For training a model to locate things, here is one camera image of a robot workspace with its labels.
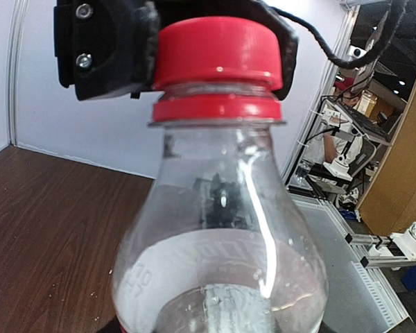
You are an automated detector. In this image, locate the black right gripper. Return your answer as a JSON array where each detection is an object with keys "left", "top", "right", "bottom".
[{"left": 53, "top": 0, "right": 159, "bottom": 101}]

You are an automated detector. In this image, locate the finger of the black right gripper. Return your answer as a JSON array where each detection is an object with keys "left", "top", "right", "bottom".
[{"left": 256, "top": 1, "right": 299, "bottom": 101}]

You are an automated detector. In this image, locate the red soda bottle cap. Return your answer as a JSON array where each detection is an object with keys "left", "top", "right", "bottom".
[{"left": 150, "top": 15, "right": 284, "bottom": 92}]

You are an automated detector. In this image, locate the red label soda bottle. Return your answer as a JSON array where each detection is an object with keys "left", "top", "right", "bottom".
[{"left": 112, "top": 82, "right": 328, "bottom": 332}]

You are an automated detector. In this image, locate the person in red cap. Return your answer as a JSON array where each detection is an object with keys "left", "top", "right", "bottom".
[{"left": 321, "top": 76, "right": 365, "bottom": 174}]

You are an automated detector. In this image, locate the left aluminium frame post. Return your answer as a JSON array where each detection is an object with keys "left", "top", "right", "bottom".
[{"left": 5, "top": 0, "right": 29, "bottom": 146}]

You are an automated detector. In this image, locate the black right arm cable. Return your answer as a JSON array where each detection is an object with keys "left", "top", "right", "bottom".
[{"left": 273, "top": 0, "right": 410, "bottom": 69}]

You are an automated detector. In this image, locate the aluminium front rail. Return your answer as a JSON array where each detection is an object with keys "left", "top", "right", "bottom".
[{"left": 288, "top": 185, "right": 416, "bottom": 332}]

